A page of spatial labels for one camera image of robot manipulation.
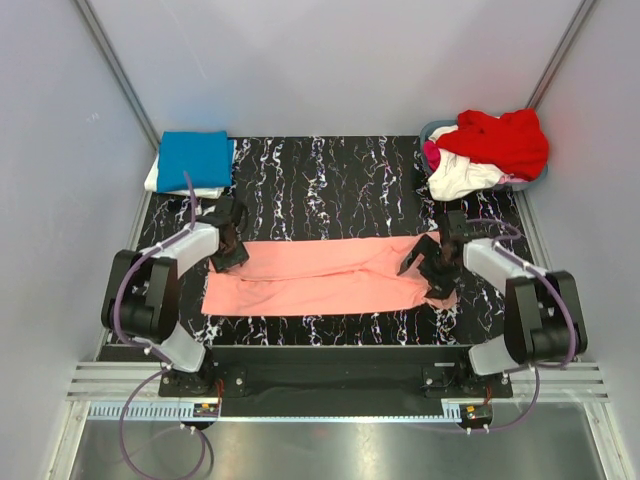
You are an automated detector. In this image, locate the black marble pattern mat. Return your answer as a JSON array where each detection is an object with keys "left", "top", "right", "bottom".
[{"left": 179, "top": 136, "right": 504, "bottom": 346}]

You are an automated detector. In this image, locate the white crumpled t shirt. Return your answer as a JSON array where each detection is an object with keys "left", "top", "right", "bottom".
[{"left": 427, "top": 126, "right": 505, "bottom": 201}]

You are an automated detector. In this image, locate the black mounting base plate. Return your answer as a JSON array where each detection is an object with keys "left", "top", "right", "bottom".
[{"left": 157, "top": 346, "right": 513, "bottom": 421}]

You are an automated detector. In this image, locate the magenta garment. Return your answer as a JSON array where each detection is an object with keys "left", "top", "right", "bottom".
[{"left": 423, "top": 140, "right": 441, "bottom": 173}]

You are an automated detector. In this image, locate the folded white t shirt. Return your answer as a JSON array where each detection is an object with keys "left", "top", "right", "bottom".
[{"left": 143, "top": 149, "right": 232, "bottom": 200}]

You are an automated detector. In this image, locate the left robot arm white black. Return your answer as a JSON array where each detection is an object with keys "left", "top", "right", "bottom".
[{"left": 101, "top": 197, "right": 249, "bottom": 396}]

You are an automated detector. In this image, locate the grey blue laundry basket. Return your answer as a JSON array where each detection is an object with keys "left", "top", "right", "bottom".
[{"left": 419, "top": 120, "right": 549, "bottom": 192}]

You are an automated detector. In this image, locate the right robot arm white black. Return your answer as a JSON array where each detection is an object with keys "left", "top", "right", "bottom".
[{"left": 397, "top": 210, "right": 588, "bottom": 397}]

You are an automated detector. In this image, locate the red t shirt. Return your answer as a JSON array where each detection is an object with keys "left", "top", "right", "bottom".
[{"left": 435, "top": 108, "right": 550, "bottom": 181}]

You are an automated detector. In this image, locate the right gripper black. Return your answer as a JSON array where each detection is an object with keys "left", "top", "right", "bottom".
[{"left": 399, "top": 234, "right": 463, "bottom": 301}]

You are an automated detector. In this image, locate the folded blue t shirt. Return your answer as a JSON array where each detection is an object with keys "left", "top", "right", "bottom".
[{"left": 156, "top": 131, "right": 234, "bottom": 193}]

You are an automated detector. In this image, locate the salmon pink t shirt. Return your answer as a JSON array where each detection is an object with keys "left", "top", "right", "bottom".
[{"left": 201, "top": 236, "right": 457, "bottom": 317}]

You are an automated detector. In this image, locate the aluminium rail frame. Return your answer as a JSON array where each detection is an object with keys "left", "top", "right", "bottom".
[{"left": 66, "top": 362, "right": 609, "bottom": 424}]

